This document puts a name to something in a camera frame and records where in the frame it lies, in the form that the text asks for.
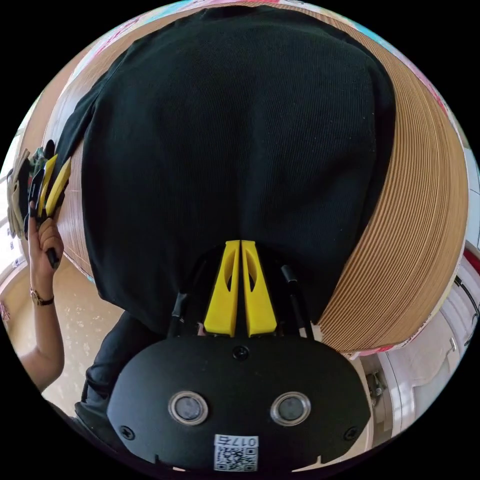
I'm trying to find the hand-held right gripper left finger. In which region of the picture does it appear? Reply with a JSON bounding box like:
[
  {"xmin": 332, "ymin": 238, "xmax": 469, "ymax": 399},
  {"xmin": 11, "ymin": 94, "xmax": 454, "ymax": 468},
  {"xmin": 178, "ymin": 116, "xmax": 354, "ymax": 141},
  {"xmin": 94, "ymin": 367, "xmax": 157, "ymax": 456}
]
[{"xmin": 203, "ymin": 239, "xmax": 240, "ymax": 336}]

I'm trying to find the person's left forearm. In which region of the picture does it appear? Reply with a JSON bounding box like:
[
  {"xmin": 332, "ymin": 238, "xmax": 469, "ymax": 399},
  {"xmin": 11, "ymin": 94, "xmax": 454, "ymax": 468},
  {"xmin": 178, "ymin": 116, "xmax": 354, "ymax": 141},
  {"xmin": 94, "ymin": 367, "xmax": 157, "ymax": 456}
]
[{"xmin": 13, "ymin": 288, "xmax": 67, "ymax": 395}]

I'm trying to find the black long sleeve shirt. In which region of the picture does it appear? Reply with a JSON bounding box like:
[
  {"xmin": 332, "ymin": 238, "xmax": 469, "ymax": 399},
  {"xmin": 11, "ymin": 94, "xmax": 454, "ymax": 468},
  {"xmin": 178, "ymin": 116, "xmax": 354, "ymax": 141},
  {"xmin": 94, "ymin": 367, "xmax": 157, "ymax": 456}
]
[{"xmin": 52, "ymin": 5, "xmax": 397, "ymax": 340}]

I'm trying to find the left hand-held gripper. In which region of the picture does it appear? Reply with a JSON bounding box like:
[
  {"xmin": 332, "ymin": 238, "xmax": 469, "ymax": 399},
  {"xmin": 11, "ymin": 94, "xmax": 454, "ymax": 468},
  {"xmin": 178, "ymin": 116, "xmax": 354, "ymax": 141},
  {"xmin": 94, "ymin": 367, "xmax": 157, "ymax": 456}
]
[{"xmin": 23, "ymin": 140, "xmax": 73, "ymax": 269}]

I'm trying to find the person's left hand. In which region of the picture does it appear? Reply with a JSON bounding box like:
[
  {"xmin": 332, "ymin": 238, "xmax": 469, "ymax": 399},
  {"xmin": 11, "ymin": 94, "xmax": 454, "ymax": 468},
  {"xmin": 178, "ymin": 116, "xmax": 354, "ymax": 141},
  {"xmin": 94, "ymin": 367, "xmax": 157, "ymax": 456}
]
[{"xmin": 29, "ymin": 202, "xmax": 65, "ymax": 298}]

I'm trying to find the person's body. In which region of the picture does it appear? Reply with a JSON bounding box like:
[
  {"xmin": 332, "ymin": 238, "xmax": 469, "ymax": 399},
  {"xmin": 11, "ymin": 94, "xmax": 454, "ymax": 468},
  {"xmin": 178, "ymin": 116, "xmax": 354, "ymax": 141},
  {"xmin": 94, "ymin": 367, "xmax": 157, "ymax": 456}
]
[{"xmin": 74, "ymin": 311, "xmax": 170, "ymax": 447}]

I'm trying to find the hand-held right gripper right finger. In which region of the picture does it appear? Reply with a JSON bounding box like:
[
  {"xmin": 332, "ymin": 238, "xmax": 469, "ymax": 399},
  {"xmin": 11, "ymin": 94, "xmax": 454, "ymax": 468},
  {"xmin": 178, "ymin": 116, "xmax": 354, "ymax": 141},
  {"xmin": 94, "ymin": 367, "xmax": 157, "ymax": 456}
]
[{"xmin": 241, "ymin": 239, "xmax": 278, "ymax": 338}]

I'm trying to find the white cupboard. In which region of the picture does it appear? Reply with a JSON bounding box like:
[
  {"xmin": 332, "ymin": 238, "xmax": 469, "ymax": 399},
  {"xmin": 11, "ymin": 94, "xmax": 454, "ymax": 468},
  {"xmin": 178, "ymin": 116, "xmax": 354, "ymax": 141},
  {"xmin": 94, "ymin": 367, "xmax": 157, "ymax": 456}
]
[{"xmin": 356, "ymin": 239, "xmax": 480, "ymax": 445}]

